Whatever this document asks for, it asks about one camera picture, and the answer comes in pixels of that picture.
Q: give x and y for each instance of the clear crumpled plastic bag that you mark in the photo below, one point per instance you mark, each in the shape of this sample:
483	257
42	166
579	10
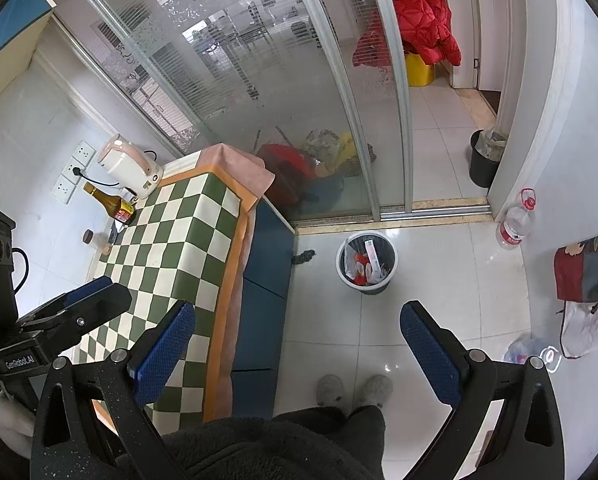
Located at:
526	350

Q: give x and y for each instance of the yellow bucket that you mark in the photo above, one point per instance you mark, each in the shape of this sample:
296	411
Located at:
419	72

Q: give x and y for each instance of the yellow bag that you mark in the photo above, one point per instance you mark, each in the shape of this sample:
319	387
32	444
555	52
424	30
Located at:
350	150

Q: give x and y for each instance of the brown glass bottle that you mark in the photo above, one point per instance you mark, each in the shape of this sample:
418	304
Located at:
111	205

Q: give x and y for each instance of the blue wall cabinet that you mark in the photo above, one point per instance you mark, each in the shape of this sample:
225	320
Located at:
9	25

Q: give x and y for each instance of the pink cloth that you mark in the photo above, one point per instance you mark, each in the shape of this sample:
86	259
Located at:
239	170

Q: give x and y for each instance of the grey fluffy slipper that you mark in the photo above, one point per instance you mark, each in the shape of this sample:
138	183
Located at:
374	390
330	390

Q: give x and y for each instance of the white small box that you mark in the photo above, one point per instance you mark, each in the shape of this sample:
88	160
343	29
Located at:
374	257

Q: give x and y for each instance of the black small packet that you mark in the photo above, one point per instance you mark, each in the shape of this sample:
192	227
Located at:
116	230

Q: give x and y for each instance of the floral cloth bag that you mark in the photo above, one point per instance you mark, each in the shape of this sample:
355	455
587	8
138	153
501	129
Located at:
574	270

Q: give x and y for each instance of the white door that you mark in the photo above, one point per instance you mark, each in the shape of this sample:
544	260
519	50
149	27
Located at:
484	25

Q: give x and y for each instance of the person's left forearm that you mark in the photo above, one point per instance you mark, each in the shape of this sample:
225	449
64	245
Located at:
9	417

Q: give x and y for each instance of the black trash bin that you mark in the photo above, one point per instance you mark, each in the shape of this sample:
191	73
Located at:
481	170

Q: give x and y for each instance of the white pink electric kettle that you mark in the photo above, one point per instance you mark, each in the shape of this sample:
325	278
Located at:
129	165

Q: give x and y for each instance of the clear water bottle red cap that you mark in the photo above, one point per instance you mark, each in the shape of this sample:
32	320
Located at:
516	225

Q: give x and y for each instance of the small jar with brown lid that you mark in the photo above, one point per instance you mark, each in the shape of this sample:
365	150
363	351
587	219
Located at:
88	236

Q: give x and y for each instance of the person's dark fleece clothing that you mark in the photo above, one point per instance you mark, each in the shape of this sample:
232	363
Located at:
279	450

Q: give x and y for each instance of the red down jacket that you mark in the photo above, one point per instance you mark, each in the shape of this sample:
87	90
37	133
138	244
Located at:
424	15

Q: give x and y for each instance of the blue plastic item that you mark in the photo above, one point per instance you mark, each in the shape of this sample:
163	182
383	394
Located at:
324	192

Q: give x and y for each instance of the white wall socket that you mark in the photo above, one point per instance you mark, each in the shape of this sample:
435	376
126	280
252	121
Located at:
70	170
85	152
63	191

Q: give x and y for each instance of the white plastic bag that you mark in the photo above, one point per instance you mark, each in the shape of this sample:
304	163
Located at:
589	325

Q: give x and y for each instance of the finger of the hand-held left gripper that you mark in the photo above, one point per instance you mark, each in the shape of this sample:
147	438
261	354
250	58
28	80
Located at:
99	310
86	287

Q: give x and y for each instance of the green white checkered tablecloth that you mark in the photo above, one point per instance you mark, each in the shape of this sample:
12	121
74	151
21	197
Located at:
189	240

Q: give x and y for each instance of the frosted glass sliding door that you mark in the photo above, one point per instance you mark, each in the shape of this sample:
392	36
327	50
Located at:
229	85

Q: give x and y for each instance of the red plastic bag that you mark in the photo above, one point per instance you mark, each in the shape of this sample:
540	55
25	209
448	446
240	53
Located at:
284	170

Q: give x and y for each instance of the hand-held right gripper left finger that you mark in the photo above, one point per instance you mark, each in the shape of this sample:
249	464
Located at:
164	345

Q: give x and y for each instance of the dark rag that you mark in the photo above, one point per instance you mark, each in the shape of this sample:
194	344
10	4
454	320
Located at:
304	257

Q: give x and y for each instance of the white bin with black liner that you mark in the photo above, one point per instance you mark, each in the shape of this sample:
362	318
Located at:
366	287

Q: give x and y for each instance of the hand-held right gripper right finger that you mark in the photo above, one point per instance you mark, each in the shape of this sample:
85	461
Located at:
431	345

